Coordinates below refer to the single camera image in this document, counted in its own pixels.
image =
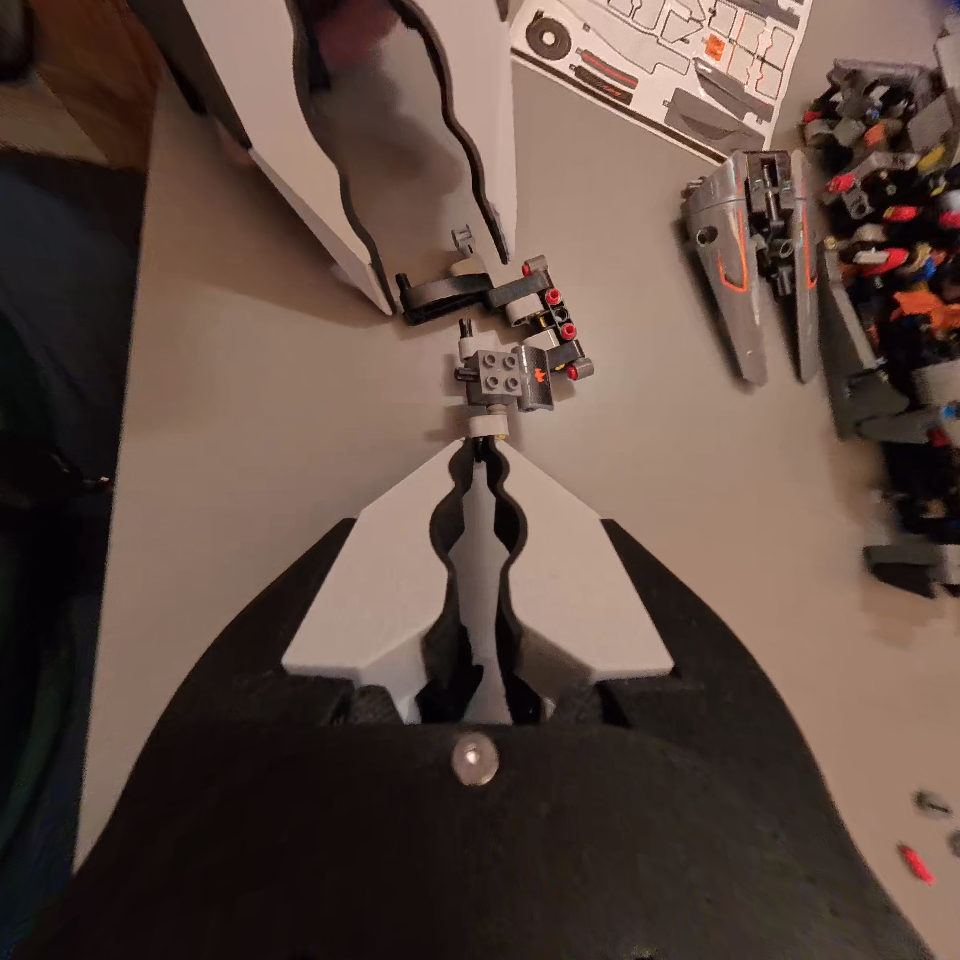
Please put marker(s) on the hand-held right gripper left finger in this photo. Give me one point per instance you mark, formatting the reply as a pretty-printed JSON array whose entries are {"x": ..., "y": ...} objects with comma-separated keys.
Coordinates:
[{"x": 367, "y": 600}]

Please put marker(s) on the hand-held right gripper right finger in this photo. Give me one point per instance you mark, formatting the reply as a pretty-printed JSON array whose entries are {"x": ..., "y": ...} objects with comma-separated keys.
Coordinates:
[{"x": 592, "y": 600}]

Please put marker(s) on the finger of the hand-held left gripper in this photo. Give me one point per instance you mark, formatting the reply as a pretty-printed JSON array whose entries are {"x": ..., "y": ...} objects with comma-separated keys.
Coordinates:
[
  {"x": 255, "y": 75},
  {"x": 480, "y": 75}
]

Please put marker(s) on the black lego assembly red pins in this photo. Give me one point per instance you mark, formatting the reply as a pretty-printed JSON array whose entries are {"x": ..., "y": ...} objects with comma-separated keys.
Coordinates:
[{"x": 529, "y": 285}]

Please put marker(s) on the black lego beam assembly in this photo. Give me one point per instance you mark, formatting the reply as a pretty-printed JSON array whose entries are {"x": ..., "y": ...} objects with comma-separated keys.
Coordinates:
[{"x": 442, "y": 296}]

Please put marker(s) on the dark grey lego axle assembly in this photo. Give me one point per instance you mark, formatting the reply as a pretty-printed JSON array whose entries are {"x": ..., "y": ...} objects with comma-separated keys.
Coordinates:
[{"x": 495, "y": 379}]

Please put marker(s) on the lego sticker sheet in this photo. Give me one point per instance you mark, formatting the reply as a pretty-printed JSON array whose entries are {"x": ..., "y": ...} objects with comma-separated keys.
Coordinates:
[{"x": 660, "y": 60}]

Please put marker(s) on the grey lego panels orange stripes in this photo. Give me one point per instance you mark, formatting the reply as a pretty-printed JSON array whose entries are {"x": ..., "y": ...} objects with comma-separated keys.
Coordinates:
[{"x": 731, "y": 300}]

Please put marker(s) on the large lego vehicle model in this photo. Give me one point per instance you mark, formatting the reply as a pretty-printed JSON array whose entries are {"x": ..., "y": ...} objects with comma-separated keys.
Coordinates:
[{"x": 900, "y": 337}]

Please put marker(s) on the red lego pin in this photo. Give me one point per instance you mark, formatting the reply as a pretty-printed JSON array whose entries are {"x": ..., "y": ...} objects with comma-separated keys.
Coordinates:
[{"x": 916, "y": 864}]

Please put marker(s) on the person's dark trousers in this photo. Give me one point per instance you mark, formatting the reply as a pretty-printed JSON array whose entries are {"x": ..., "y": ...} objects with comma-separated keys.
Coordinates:
[{"x": 52, "y": 375}]

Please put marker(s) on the wooden post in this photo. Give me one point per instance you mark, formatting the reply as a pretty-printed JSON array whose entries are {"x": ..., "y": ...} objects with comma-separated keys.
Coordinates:
[{"x": 97, "y": 75}]

